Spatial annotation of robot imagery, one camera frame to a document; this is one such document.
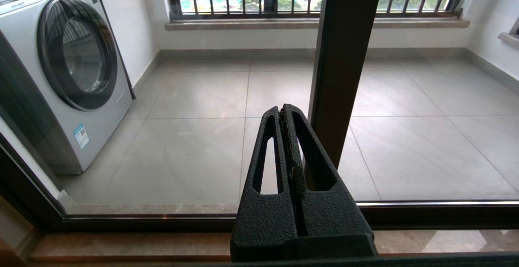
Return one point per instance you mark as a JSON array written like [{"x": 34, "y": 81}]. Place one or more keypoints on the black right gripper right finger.
[{"x": 332, "y": 218}]

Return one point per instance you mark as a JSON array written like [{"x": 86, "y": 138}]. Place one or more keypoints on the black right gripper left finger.
[{"x": 263, "y": 218}]

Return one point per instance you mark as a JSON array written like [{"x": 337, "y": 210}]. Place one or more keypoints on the dark-framed sliding glass door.
[{"x": 162, "y": 222}]

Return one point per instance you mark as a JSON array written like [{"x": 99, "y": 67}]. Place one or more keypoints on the dark framed sliding glass door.
[{"x": 16, "y": 190}]

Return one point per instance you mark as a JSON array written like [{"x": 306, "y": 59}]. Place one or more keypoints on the dark-framed fixed glass door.
[{"x": 446, "y": 214}]

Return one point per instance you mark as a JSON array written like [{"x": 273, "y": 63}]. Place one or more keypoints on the silver front-load washing machine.
[{"x": 101, "y": 137}]

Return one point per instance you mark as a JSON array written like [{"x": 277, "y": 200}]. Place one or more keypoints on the blue white label sticker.
[{"x": 81, "y": 136}]

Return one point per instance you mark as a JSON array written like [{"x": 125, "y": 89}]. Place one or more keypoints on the round dark washer door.
[{"x": 77, "y": 56}]

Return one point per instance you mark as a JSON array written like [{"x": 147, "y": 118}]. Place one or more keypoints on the stone side window sill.
[{"x": 509, "y": 39}]

